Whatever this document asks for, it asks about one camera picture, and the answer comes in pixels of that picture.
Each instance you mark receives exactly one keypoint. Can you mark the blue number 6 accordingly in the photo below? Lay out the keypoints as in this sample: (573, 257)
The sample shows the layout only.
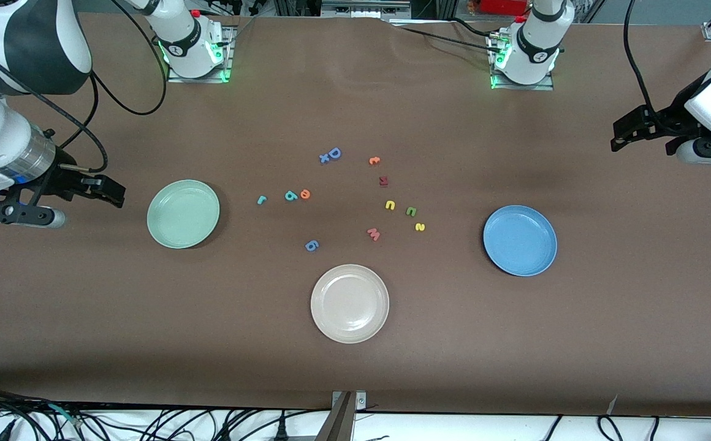
(311, 245)

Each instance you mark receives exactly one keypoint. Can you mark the red object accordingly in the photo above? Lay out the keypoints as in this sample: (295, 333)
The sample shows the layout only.
(502, 6)

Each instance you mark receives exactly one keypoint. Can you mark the metal table bracket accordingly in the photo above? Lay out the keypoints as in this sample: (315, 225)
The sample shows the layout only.
(343, 422)

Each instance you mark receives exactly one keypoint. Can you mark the grey metal box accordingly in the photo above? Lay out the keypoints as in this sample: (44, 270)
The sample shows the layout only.
(365, 9)

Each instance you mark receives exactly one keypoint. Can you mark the brown paper table cover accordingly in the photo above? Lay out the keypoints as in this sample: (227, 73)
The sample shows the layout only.
(86, 318)

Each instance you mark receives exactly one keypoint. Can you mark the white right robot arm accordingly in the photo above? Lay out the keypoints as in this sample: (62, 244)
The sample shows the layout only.
(24, 43)

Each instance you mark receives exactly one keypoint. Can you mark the pink letter W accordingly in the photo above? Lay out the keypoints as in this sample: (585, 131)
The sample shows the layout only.
(373, 234)

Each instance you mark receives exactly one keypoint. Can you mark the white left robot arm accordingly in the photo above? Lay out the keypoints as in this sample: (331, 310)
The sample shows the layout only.
(536, 43)

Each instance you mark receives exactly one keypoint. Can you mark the beige plate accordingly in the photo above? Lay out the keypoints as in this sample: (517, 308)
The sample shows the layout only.
(349, 303)

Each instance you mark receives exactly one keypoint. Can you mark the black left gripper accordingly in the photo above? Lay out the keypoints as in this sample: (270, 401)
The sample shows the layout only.
(668, 120)

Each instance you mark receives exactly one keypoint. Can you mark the black power plug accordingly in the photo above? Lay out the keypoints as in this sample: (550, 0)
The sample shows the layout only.
(280, 433)
(2, 433)

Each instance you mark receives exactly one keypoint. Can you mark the blue letter D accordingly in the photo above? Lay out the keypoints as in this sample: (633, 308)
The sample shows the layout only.
(334, 153)

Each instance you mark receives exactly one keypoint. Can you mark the blue plate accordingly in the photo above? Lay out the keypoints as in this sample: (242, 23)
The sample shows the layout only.
(520, 240)

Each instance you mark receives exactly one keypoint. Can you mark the pale green plate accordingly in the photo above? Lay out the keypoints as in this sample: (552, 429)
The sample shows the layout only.
(182, 214)

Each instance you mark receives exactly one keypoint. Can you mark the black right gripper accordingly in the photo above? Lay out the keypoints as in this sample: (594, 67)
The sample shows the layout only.
(63, 179)

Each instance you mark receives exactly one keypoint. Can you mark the teal letter b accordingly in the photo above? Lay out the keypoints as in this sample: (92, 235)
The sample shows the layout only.
(290, 195)

